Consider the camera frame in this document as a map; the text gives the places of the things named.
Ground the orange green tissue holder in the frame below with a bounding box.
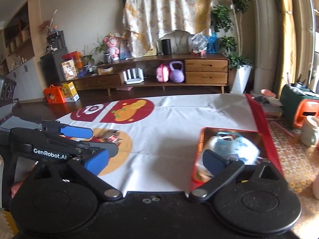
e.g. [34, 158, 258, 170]
[280, 84, 318, 129]

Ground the purple kettlebell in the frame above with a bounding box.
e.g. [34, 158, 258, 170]
[169, 61, 184, 83]

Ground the wooden TV cabinet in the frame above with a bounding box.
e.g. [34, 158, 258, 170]
[71, 54, 229, 95]

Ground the white wifi router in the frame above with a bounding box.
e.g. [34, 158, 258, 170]
[122, 68, 144, 85]

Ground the small potted plant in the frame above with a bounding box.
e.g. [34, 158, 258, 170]
[93, 35, 110, 64]

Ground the blue plastic basket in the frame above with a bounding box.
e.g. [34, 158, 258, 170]
[207, 32, 219, 54]

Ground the yellow curtain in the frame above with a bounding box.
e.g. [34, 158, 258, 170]
[275, 0, 297, 96]

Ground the orange gift box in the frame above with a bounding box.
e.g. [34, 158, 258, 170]
[43, 85, 66, 104]

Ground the red storage box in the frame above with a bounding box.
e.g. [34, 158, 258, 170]
[190, 127, 282, 190]

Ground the snack box on cabinet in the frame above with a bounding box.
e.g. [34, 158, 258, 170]
[62, 59, 77, 81]

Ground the floral cloth TV cover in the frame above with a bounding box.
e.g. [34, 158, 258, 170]
[123, 0, 211, 58]

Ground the black cylinder speaker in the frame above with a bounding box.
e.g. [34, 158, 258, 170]
[161, 39, 172, 55]

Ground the clear plastic bag of items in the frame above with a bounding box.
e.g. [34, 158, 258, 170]
[189, 32, 208, 56]

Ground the printed white tablecloth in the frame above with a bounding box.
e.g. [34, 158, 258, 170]
[60, 94, 280, 193]

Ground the potted green tree white planter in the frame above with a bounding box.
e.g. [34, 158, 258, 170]
[211, 0, 252, 94]

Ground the black small fridge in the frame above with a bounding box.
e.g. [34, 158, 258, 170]
[40, 48, 68, 86]

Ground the white ceramic mug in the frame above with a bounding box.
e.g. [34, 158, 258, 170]
[300, 116, 318, 146]

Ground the yellow carton box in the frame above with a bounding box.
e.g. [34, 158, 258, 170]
[62, 81, 80, 103]

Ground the person's left hand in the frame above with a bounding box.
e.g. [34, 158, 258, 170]
[11, 161, 38, 199]

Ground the pink plush doll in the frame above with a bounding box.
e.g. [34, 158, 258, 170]
[104, 33, 120, 61]

